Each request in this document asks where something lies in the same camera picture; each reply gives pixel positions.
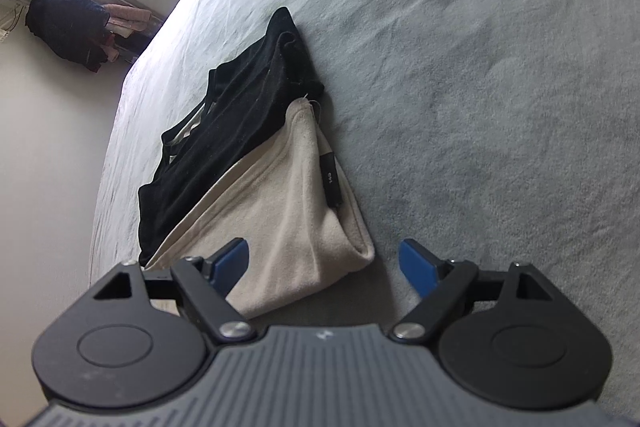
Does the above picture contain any bed with grey sheet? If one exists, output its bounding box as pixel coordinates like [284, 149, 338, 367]
[89, 0, 640, 413]

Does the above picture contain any pink hanging garment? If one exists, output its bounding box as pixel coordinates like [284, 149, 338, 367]
[102, 2, 153, 62]

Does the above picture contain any dark hanging jacket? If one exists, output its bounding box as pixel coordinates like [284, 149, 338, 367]
[25, 0, 111, 75]

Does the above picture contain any black and cream raglan shirt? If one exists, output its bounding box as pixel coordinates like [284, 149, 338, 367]
[137, 7, 376, 320]

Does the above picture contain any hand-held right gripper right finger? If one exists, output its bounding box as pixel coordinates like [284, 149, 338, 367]
[392, 238, 553, 343]

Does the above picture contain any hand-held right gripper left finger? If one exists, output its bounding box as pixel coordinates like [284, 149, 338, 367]
[92, 237, 256, 343]

